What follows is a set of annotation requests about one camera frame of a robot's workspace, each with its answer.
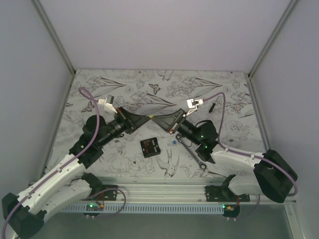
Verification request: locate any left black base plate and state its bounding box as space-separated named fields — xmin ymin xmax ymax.
xmin=84 ymin=184 xmax=118 ymax=201

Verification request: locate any aluminium rail frame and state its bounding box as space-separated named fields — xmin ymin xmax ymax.
xmin=23 ymin=181 xmax=297 ymax=205

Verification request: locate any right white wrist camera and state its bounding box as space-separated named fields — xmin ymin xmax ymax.
xmin=186 ymin=99 xmax=204 ymax=116

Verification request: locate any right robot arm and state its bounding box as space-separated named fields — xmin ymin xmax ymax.
xmin=152 ymin=109 xmax=298 ymax=203

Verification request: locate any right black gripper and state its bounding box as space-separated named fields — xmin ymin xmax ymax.
xmin=151 ymin=108 xmax=201 ymax=146

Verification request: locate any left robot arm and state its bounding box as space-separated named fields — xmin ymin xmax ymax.
xmin=1 ymin=107 xmax=150 ymax=239

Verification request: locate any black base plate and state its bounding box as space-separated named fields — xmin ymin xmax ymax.
xmin=84 ymin=184 xmax=118 ymax=201
xmin=205 ymin=185 xmax=250 ymax=203

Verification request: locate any floral patterned mat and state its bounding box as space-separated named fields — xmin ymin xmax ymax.
xmin=46 ymin=70 xmax=265 ymax=178

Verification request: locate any black fuse box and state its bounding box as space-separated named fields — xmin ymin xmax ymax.
xmin=140 ymin=137 xmax=161 ymax=158

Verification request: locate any silver ratchet wrench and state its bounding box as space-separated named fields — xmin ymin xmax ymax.
xmin=175 ymin=133 xmax=207 ymax=170

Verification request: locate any grey slotted cable duct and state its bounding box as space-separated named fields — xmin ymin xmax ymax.
xmin=62 ymin=203 xmax=226 ymax=215

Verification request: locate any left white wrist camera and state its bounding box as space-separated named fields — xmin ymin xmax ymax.
xmin=98 ymin=95 xmax=117 ymax=115

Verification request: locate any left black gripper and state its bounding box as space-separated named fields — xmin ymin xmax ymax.
xmin=98 ymin=107 xmax=151 ymax=147

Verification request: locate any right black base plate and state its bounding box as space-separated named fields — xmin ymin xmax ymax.
xmin=205 ymin=185 xmax=250 ymax=203

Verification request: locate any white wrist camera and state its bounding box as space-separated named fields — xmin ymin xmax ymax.
xmin=98 ymin=95 xmax=117 ymax=115
xmin=186 ymin=99 xmax=204 ymax=116

